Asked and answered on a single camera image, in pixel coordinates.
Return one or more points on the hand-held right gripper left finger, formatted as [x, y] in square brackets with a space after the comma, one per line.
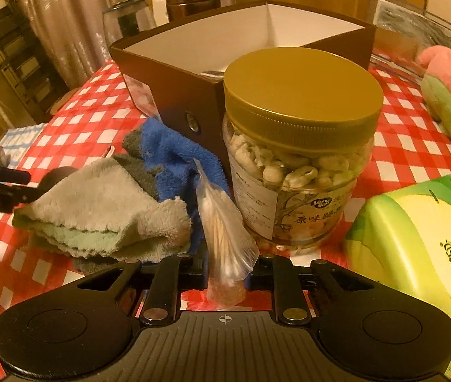
[193, 271]

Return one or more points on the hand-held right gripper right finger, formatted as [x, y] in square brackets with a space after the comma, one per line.
[263, 277]

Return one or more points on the clear bag of cotton swabs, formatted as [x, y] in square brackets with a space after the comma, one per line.
[225, 238]

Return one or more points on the pale green fluffy towel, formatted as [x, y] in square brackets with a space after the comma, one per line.
[102, 207]

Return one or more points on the blue and grey fluffy cloth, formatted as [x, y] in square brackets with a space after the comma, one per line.
[174, 151]

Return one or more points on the brown cardboard box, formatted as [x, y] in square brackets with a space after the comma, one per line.
[185, 99]

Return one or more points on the blue patterned blanket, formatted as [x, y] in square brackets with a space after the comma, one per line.
[18, 139]

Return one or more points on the black folding rack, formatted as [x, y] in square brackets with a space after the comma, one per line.
[18, 55]

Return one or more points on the green tissue pack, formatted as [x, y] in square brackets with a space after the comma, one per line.
[412, 238]

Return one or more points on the patterned curtain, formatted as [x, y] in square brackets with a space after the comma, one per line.
[70, 16]

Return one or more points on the gold-lidded nut jar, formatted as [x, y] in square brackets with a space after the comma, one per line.
[301, 99]

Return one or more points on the red checkered tablecloth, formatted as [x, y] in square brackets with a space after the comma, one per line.
[404, 147]

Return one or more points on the glass jar with dark lid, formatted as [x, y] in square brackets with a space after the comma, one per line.
[128, 20]

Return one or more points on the framed picture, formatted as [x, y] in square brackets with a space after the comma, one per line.
[412, 20]

